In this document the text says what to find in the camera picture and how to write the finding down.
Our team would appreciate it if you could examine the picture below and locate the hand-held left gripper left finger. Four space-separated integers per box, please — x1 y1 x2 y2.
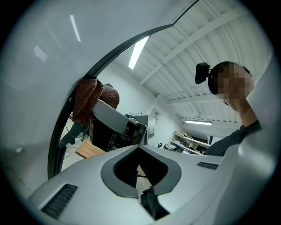
28 146 154 225

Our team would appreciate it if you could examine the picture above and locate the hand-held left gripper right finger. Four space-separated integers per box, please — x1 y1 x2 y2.
140 145 237 225

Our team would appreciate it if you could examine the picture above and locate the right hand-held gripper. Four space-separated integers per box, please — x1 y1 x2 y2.
90 99 155 153

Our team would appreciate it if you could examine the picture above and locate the brown wiping cloth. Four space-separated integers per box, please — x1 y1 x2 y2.
72 78 120 126

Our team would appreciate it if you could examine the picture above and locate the large whiteboard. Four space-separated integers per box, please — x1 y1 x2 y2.
0 0 201 198

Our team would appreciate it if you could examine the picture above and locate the white storage shelf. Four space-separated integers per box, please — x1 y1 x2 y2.
170 131 212 156

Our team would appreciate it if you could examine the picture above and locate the person's black clothing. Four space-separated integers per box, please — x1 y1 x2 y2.
204 120 263 157

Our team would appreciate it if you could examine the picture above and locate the ceiling light bar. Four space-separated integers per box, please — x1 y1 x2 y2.
128 36 150 70
184 120 213 126

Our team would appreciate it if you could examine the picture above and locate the person's head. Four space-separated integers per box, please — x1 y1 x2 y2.
207 61 258 128

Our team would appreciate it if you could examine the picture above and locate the wooden table with wire legs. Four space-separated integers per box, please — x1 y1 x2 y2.
76 139 106 159

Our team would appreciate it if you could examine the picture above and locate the gray wall notice panel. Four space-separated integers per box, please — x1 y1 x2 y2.
151 108 162 121

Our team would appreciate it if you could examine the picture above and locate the black head-mounted camera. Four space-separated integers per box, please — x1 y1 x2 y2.
195 62 212 85

